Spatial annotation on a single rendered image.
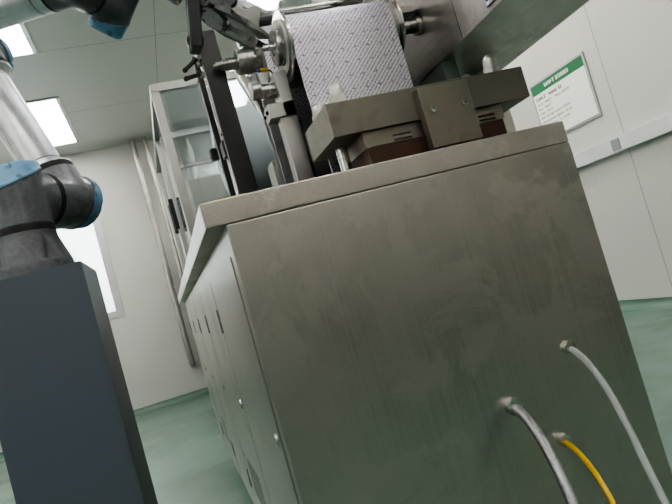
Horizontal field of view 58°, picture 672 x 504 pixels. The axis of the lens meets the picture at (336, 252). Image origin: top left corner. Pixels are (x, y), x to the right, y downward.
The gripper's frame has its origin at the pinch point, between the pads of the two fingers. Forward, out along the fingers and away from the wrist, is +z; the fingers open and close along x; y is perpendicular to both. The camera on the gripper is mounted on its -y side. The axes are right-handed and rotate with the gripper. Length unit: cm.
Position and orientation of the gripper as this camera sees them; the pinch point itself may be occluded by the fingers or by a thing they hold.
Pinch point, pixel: (261, 41)
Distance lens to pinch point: 138.6
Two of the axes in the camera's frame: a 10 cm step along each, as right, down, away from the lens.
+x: -2.6, 1.2, 9.6
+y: 3.9, -9.0, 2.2
